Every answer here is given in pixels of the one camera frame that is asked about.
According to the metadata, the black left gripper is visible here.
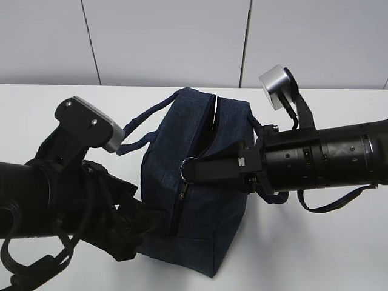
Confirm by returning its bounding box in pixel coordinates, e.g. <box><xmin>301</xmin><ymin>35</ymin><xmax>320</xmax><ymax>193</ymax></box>
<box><xmin>57</xmin><ymin>161</ymin><xmax>161</xmax><ymax>261</ymax></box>

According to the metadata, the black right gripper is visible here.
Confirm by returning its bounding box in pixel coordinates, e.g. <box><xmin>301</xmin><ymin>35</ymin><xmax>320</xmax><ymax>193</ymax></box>
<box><xmin>182</xmin><ymin>124</ymin><xmax>289</xmax><ymax>204</ymax></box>

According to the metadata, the navy blue lunch bag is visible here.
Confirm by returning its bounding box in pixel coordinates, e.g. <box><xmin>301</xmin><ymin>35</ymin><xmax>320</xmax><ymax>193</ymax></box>
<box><xmin>118</xmin><ymin>87</ymin><xmax>289</xmax><ymax>278</ymax></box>

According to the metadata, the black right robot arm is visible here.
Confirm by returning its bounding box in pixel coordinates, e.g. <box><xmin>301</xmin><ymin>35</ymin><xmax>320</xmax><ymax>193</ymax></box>
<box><xmin>180</xmin><ymin>120</ymin><xmax>387</xmax><ymax>204</ymax></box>

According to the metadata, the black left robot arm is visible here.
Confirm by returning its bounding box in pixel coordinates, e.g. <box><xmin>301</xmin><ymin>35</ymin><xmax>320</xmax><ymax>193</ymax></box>
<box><xmin>1</xmin><ymin>128</ymin><xmax>161</xmax><ymax>261</ymax></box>

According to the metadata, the silver zipper pull ring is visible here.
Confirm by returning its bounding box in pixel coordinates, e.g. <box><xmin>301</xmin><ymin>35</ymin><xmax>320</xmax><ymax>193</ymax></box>
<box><xmin>179</xmin><ymin>156</ymin><xmax>199</xmax><ymax>182</ymax></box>

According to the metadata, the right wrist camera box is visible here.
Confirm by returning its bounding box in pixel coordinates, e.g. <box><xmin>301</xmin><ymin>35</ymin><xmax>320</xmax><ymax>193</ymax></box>
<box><xmin>259</xmin><ymin>65</ymin><xmax>315</xmax><ymax>130</ymax></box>

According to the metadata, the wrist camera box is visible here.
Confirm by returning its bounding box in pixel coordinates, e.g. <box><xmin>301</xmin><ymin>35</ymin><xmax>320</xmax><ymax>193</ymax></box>
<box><xmin>259</xmin><ymin>65</ymin><xmax>315</xmax><ymax>130</ymax></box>
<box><xmin>55</xmin><ymin>96</ymin><xmax>124</xmax><ymax>153</ymax></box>

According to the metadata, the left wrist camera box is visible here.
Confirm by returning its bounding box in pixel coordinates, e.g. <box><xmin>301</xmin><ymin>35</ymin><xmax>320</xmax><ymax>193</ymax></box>
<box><xmin>55</xmin><ymin>96</ymin><xmax>124</xmax><ymax>153</ymax></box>

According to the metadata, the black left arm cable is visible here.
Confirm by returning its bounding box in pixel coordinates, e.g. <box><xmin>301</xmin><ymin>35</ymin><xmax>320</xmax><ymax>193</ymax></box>
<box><xmin>0</xmin><ymin>169</ymin><xmax>104</xmax><ymax>291</ymax></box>

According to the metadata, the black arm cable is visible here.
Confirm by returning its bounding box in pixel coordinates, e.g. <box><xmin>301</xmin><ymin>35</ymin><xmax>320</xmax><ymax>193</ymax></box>
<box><xmin>296</xmin><ymin>184</ymin><xmax>380</xmax><ymax>213</ymax></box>
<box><xmin>0</xmin><ymin>169</ymin><xmax>104</xmax><ymax>291</ymax></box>

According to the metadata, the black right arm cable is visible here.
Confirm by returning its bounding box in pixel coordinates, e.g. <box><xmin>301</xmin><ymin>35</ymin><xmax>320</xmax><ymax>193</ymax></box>
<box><xmin>296</xmin><ymin>184</ymin><xmax>380</xmax><ymax>213</ymax></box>

